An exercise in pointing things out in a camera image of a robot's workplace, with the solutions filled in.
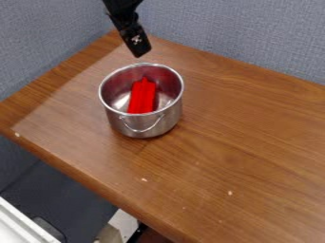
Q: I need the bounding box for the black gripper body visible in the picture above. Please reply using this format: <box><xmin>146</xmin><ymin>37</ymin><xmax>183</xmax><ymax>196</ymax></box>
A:
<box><xmin>102</xmin><ymin>0</ymin><xmax>143</xmax><ymax>29</ymax></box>

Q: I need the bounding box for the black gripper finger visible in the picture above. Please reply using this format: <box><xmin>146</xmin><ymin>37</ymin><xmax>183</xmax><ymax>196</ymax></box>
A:
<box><xmin>119</xmin><ymin>23</ymin><xmax>151</xmax><ymax>58</ymax></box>

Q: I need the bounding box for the red block object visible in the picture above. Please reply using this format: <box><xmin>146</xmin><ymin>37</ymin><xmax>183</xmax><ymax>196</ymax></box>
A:
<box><xmin>127</xmin><ymin>77</ymin><xmax>156</xmax><ymax>114</ymax></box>

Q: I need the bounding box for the metal pot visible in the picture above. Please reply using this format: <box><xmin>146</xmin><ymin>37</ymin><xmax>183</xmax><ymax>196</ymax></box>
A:
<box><xmin>98</xmin><ymin>63</ymin><xmax>185</xmax><ymax>139</ymax></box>

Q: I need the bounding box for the white object under table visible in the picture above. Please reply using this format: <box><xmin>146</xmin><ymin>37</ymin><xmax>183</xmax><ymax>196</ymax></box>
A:
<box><xmin>92</xmin><ymin>210</ymin><xmax>138</xmax><ymax>243</ymax></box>

